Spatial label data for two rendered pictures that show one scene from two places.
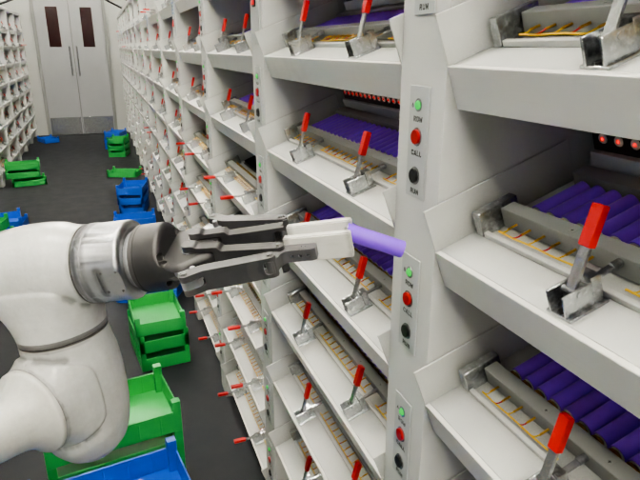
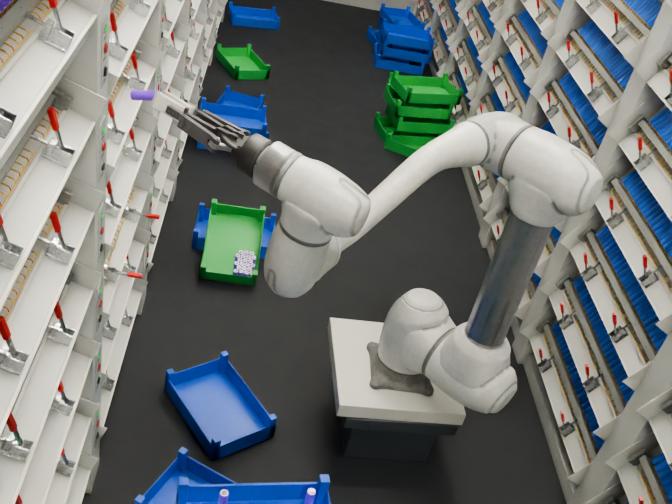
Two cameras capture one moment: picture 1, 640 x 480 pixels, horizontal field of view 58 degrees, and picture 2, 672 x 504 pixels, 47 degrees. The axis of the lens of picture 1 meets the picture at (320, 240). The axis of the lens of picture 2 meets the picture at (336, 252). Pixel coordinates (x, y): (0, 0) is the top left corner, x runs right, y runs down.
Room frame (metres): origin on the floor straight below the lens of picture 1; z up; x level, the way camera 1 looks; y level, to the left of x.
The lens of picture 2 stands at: (1.75, 0.59, 1.73)
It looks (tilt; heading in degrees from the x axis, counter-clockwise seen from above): 35 degrees down; 191
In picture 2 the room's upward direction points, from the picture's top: 13 degrees clockwise
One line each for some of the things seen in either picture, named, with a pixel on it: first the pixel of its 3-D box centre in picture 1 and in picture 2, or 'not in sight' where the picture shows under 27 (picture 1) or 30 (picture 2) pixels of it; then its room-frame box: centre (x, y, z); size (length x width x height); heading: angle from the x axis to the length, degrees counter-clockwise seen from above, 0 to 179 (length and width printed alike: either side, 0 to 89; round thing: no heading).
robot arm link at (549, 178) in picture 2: not in sight; (510, 286); (0.18, 0.72, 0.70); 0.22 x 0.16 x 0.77; 65
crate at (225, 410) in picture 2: not in sight; (219, 403); (0.28, 0.07, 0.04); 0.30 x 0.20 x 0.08; 55
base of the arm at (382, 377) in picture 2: not in sight; (400, 358); (0.07, 0.52, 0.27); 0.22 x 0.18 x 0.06; 20
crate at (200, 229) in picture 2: not in sight; (235, 230); (-0.54, -0.26, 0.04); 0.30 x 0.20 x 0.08; 110
